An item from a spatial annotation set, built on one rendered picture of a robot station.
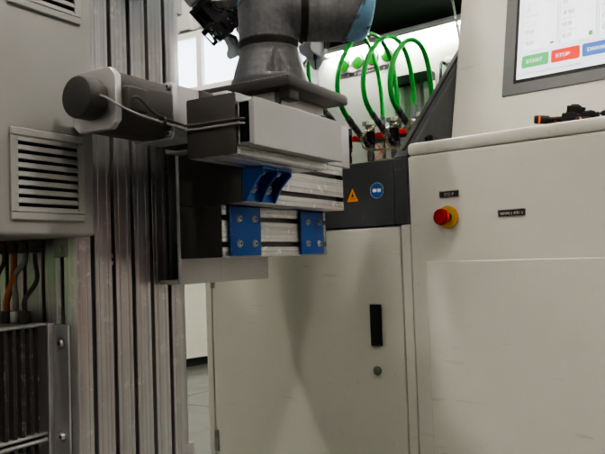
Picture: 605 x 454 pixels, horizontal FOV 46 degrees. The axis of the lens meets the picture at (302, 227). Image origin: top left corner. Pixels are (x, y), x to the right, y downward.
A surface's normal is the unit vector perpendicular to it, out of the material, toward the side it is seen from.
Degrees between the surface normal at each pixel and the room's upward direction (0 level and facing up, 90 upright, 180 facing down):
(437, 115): 90
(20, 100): 90
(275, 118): 90
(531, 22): 76
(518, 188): 90
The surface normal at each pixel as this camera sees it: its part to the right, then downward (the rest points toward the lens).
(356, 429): -0.62, -0.01
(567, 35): -0.62, -0.25
